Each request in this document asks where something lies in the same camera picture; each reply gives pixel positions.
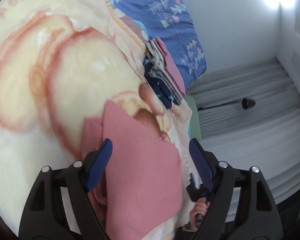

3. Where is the pink knit garment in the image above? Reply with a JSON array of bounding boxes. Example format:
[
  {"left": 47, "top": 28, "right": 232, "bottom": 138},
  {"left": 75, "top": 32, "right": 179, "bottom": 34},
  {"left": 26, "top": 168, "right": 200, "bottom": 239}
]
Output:
[{"left": 80, "top": 101, "right": 183, "bottom": 239}]

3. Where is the person's hand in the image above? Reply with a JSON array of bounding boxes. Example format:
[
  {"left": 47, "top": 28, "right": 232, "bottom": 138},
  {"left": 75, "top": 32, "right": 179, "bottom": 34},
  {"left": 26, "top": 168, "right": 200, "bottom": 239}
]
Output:
[{"left": 189, "top": 197, "right": 210, "bottom": 230}]

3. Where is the green pillow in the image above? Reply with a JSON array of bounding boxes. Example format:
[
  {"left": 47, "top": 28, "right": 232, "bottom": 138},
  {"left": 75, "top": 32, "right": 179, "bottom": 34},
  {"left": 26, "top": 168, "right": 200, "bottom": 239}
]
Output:
[{"left": 185, "top": 95, "right": 202, "bottom": 141}]

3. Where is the grey pleated curtain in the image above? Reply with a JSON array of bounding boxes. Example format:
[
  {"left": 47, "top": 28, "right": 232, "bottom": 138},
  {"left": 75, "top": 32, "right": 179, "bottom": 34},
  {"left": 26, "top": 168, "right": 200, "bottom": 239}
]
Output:
[{"left": 188, "top": 60, "right": 300, "bottom": 203}]

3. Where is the black stand with cone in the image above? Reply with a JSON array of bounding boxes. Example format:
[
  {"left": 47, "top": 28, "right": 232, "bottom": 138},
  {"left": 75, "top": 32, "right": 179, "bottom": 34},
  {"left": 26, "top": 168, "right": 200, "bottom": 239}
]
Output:
[{"left": 197, "top": 98, "right": 256, "bottom": 111}]

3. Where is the pink folded cloth on stack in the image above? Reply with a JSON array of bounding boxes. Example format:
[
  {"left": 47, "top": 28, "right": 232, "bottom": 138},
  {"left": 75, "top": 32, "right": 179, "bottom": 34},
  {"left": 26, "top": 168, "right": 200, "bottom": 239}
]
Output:
[{"left": 153, "top": 37, "right": 186, "bottom": 97}]

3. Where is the cream pig print blanket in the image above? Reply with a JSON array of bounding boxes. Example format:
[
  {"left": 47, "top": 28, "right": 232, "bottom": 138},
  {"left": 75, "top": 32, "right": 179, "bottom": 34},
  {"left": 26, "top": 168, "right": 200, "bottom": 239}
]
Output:
[{"left": 0, "top": 0, "right": 198, "bottom": 239}]

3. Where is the blue patterned bed sheet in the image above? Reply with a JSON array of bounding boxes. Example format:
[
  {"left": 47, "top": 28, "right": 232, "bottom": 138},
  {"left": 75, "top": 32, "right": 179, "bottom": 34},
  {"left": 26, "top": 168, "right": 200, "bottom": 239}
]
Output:
[{"left": 110, "top": 0, "right": 207, "bottom": 87}]

